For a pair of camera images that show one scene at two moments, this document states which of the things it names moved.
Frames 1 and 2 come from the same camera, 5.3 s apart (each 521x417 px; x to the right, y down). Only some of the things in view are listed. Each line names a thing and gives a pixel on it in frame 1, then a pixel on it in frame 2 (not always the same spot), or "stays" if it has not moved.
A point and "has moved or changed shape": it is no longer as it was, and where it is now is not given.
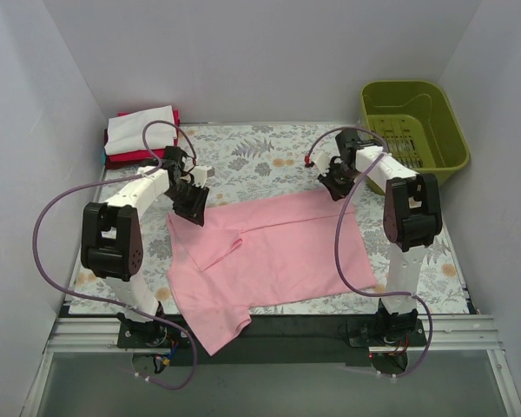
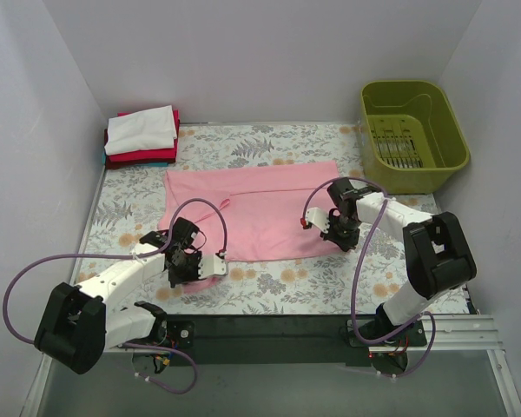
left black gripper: (189, 201) → (184, 269)
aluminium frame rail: (439, 333) stays
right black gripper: (335, 179) → (339, 234)
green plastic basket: (418, 125) stays
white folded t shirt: (125, 132) stays
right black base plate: (362, 332) stays
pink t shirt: (262, 250) has moved or changed shape
